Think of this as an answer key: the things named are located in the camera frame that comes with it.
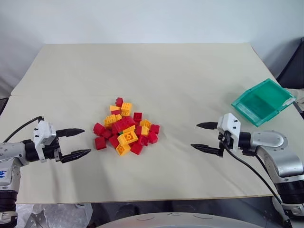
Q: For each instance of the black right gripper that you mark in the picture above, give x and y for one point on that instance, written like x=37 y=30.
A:
x=226 y=140

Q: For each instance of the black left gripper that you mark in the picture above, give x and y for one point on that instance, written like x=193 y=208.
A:
x=51 y=152

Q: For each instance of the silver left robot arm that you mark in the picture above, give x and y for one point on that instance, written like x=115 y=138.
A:
x=9 y=152

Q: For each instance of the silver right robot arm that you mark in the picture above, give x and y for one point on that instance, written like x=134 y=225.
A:
x=282 y=161

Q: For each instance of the green plastic bin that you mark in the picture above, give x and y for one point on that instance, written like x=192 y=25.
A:
x=261 y=102

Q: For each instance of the red studded toy brick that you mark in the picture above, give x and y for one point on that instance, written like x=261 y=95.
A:
x=123 y=123

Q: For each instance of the yellow plastic toy brick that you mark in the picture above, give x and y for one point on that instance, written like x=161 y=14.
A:
x=127 y=138

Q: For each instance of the clear plastic wrap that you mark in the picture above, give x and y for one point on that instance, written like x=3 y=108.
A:
x=54 y=216

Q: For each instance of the silver round robot body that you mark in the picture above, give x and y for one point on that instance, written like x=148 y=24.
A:
x=190 y=221

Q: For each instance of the beige cloth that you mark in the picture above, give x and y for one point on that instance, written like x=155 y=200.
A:
x=298 y=96

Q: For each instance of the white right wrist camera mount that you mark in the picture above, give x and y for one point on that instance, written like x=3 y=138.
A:
x=229 y=124

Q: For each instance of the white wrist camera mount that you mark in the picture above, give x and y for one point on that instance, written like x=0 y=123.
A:
x=43 y=133
x=229 y=124

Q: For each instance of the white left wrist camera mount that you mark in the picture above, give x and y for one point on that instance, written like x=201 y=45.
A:
x=43 y=133

